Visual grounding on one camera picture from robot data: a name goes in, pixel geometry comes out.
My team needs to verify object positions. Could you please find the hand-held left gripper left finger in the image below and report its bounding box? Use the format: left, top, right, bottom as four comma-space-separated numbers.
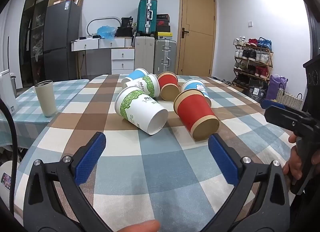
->
23, 132, 118, 232

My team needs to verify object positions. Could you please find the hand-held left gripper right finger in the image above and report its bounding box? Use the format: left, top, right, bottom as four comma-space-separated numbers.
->
200, 133, 290, 232

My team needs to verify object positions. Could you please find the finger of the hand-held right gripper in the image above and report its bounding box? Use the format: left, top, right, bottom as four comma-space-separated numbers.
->
260, 98, 310, 118
264, 105, 314, 134

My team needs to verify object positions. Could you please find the red paper cup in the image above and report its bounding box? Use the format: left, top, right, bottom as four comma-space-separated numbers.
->
157, 71, 180, 101
173, 89, 220, 142

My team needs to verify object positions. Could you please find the white green-leaf paper cup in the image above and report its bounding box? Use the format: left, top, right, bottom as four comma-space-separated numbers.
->
114, 86, 169, 136
123, 73, 161, 98

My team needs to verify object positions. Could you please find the blue white paper cup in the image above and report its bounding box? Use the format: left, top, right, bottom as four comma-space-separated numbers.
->
181, 79, 212, 108
121, 68, 149, 85

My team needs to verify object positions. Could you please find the person's right hand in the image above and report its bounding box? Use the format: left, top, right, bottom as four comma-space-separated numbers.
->
282, 134, 305, 180

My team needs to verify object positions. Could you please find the person's left hand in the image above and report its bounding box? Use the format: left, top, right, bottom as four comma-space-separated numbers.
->
117, 219, 161, 232

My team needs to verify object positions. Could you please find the dark printed box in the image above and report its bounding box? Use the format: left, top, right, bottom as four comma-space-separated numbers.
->
247, 79, 269, 103

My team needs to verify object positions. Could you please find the purple bag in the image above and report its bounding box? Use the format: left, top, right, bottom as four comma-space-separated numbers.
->
265, 73, 288, 101

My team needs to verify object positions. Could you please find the woven basket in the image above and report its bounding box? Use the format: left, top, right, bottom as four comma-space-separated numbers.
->
275, 89, 304, 109

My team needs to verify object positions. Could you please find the wooden shoe rack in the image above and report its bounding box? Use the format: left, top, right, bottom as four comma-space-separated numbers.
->
232, 44, 274, 90

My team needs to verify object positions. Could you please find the shoe rack with shoes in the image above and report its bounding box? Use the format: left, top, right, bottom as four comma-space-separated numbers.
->
233, 36, 273, 85

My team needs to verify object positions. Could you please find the teal checkered tablecloth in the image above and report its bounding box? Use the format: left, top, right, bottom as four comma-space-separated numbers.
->
0, 78, 90, 148

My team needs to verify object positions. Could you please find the beige metal tumbler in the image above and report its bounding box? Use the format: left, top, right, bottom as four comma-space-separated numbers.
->
34, 80, 56, 118

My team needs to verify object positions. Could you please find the smartphone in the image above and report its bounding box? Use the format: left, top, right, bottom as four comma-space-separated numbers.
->
0, 172, 12, 190

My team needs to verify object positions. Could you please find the white round stool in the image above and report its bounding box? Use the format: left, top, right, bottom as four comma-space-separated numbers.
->
0, 161, 21, 224

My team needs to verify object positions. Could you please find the wooden door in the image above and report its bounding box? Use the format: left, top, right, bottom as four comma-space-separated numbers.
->
177, 0, 217, 77

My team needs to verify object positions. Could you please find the white appliance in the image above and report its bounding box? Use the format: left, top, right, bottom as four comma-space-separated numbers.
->
0, 70, 19, 115

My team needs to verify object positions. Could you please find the white drawer dresser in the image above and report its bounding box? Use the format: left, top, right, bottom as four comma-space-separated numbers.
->
71, 37, 136, 75

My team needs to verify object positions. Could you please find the silver suitcase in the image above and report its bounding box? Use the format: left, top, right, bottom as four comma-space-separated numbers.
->
153, 38, 178, 75

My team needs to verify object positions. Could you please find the white suitcase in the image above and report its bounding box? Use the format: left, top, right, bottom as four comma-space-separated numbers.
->
134, 35, 155, 73

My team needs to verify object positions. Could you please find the grey refrigerator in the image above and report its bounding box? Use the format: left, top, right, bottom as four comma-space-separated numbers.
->
43, 0, 83, 82

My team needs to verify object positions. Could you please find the yellow black shoe box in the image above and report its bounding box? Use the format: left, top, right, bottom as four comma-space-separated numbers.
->
155, 31, 173, 40

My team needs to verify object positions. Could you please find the blue plastic bag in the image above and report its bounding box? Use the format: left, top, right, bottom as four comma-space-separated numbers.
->
97, 25, 117, 40

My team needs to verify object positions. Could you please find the oval mirror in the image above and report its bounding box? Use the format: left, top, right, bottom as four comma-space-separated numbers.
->
86, 17, 122, 39

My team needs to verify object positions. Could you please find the black red shoe box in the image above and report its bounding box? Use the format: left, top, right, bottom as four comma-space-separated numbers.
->
156, 20, 171, 32

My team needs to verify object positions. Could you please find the black bag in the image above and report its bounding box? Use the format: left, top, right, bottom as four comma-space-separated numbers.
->
115, 17, 134, 38

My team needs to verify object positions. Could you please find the dark glass cabinet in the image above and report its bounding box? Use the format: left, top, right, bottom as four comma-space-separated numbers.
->
19, 0, 54, 89

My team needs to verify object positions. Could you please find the teal suitcase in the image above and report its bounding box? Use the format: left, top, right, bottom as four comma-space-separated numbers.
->
137, 0, 158, 35

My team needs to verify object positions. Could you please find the black cable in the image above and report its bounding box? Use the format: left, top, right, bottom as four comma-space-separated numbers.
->
0, 99, 18, 214

